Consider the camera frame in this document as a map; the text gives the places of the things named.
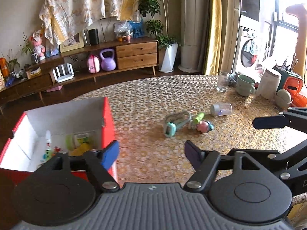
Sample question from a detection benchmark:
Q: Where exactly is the green cylindrical tube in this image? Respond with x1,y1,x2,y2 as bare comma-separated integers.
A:
193,112,205,125

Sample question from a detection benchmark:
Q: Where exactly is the pale green mug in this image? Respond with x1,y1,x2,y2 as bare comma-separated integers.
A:
236,74,256,97

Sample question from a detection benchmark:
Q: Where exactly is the white wifi router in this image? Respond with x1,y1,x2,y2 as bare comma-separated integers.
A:
52,63,74,83

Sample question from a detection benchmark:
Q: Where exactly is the washing machine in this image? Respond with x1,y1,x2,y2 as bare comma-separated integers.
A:
233,26,259,75

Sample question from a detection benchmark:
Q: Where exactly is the white potted tree planter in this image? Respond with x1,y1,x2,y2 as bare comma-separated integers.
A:
138,0,179,73

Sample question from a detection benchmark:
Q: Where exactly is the framed picture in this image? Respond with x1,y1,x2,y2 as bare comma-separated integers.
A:
59,33,84,53

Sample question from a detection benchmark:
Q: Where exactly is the grey-green oval case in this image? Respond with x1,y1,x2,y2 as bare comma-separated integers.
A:
164,111,191,130

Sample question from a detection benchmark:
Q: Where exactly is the wooden tv cabinet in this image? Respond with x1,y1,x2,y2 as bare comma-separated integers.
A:
1,37,159,117

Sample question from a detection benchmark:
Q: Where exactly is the white green glue stick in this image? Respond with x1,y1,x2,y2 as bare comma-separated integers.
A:
43,130,53,161

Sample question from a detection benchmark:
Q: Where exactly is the purple kettlebell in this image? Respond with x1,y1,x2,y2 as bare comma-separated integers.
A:
100,48,116,71

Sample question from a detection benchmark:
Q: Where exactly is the pink eraser block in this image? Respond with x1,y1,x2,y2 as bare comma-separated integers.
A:
197,121,211,133

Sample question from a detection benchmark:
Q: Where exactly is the black cylindrical speaker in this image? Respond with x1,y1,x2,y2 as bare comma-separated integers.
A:
88,29,99,46

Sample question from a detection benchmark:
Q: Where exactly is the floral cloth drape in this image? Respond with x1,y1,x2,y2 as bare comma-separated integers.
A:
39,0,139,46

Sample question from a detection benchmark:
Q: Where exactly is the red cardboard box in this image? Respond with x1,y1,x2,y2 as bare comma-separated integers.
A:
1,97,116,184

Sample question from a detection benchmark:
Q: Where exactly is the pink doll figurine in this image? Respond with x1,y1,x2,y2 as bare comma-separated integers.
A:
29,30,46,61

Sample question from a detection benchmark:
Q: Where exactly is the clear drinking glass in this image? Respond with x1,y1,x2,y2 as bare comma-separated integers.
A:
216,71,230,93

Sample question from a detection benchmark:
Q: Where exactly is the pink toy backpack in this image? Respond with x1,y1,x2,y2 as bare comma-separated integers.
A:
87,55,100,74

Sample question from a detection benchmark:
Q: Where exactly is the clear plastic bag of fruit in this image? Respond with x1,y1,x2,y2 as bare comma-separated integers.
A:
114,20,133,42

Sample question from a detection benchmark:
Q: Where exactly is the green orange utensil holder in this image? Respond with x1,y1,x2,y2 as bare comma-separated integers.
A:
273,53,306,107

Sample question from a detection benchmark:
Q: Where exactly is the small potted plant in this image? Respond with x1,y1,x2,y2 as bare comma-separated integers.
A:
19,33,39,64

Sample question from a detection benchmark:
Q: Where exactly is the yellow curtain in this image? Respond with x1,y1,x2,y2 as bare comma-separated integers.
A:
203,0,222,75

